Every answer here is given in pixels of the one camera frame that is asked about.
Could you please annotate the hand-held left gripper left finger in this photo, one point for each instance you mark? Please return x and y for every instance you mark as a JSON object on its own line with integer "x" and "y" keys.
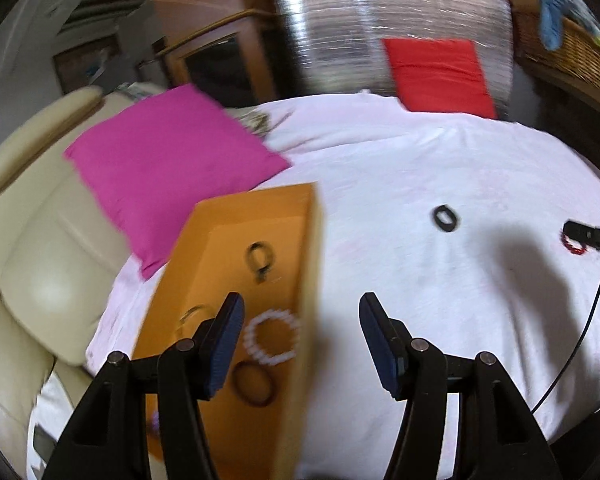
{"x": 226, "y": 345}

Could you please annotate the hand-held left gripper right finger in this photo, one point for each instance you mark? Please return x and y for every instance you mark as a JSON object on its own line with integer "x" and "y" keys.
{"x": 380, "y": 345}

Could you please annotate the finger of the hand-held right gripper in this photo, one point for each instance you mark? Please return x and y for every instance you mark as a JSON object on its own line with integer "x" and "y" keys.
{"x": 592, "y": 236}

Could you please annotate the thin metal bangle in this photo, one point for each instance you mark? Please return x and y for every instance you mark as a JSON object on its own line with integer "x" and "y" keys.
{"x": 190, "y": 312}

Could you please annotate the orange cardboard box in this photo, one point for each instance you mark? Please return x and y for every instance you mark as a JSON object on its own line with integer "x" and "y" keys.
{"x": 260, "y": 220}

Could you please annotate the wooden shelf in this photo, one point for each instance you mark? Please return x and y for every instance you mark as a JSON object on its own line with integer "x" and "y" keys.
{"x": 575, "y": 87}

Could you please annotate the pink cushion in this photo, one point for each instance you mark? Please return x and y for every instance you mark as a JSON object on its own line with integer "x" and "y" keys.
{"x": 165, "y": 170}

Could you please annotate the wicker basket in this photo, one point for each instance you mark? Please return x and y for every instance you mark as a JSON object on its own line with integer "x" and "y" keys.
{"x": 565, "y": 47}

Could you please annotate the cream leather sofa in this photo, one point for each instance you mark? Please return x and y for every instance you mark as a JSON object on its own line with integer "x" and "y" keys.
{"x": 30, "y": 260}

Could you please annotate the red cushion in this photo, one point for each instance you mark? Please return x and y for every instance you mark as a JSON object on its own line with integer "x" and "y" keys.
{"x": 440, "y": 77}

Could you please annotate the blue cloth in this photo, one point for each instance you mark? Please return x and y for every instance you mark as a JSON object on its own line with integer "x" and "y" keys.
{"x": 552, "y": 15}

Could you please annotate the wooden cabinet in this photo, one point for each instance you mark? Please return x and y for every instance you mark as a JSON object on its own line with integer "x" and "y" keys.
{"x": 205, "y": 35}

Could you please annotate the silver foil panel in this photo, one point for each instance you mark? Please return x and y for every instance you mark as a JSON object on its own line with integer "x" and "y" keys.
{"x": 340, "y": 25}

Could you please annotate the framed wall picture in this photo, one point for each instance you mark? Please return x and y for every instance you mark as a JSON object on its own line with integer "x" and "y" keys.
{"x": 87, "y": 57}

